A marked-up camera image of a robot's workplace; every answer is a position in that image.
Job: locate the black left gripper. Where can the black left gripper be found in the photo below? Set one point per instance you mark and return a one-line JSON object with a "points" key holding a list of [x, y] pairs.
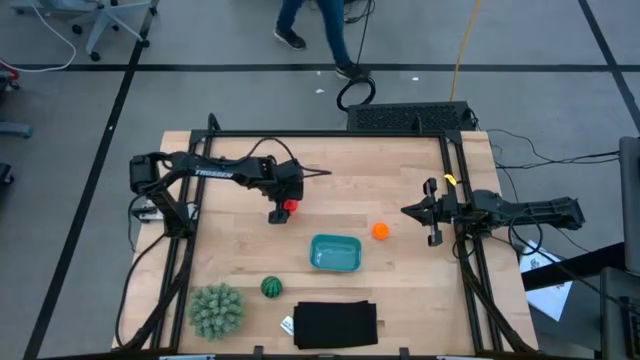
{"points": [[287, 180]]}

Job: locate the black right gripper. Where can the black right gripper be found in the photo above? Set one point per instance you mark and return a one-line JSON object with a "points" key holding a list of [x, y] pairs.
{"points": [[447, 210]]}

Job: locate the red toy apple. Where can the red toy apple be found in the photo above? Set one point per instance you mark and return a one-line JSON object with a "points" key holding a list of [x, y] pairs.
{"points": [[291, 205]]}

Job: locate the orange toy fruit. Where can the orange toy fruit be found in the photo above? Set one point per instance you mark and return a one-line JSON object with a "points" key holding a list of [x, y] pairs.
{"points": [[380, 230]]}

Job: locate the green striped toy watermelon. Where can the green striped toy watermelon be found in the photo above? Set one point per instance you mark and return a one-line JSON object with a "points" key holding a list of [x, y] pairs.
{"points": [[271, 287]]}

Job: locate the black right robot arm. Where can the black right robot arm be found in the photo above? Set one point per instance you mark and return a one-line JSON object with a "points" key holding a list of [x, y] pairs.
{"points": [[540, 210]]}

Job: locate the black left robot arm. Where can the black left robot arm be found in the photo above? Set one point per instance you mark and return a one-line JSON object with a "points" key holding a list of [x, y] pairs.
{"points": [[215, 172]]}

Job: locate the yellow tag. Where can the yellow tag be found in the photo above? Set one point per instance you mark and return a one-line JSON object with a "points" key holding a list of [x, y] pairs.
{"points": [[450, 179]]}

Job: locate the teal plastic container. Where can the teal plastic container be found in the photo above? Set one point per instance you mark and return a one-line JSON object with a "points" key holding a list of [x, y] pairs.
{"points": [[336, 252]]}

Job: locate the black perforated computer case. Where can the black perforated computer case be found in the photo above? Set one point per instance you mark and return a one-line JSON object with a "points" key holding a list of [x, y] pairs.
{"points": [[410, 117]]}

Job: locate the white printed tag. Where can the white printed tag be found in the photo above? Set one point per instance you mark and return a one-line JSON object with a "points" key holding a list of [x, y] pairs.
{"points": [[287, 325]]}

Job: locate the pale green potted plant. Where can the pale green potted plant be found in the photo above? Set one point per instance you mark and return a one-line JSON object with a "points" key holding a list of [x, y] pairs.
{"points": [[216, 311]]}

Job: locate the black folded cloth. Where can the black folded cloth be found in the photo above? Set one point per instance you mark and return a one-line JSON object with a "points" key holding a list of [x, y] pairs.
{"points": [[335, 325]]}

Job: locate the black table clamp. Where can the black table clamp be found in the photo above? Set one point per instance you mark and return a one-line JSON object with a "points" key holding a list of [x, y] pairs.
{"points": [[404, 352], [258, 351]]}

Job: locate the white paper sheet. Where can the white paper sheet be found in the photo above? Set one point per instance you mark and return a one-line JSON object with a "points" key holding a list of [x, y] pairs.
{"points": [[547, 300]]}

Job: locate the black bar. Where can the black bar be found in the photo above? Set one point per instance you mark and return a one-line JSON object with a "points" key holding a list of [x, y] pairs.
{"points": [[575, 267]]}

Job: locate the person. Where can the person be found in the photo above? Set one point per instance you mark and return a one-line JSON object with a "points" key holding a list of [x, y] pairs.
{"points": [[335, 30]]}

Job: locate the light grey office chair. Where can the light grey office chair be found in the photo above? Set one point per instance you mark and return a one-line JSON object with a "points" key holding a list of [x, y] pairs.
{"points": [[107, 14]]}

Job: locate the grey chair leg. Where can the grey chair leg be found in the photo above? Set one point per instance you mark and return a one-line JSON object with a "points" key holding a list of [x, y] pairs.
{"points": [[15, 131]]}

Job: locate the red chair part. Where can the red chair part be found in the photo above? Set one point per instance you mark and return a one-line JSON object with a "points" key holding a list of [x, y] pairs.
{"points": [[10, 74]]}

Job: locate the black aluminium table frame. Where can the black aluminium table frame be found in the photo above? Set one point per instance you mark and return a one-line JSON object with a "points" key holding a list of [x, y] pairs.
{"points": [[325, 134]]}

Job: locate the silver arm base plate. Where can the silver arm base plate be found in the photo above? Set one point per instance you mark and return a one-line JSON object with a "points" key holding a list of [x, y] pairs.
{"points": [[147, 212]]}

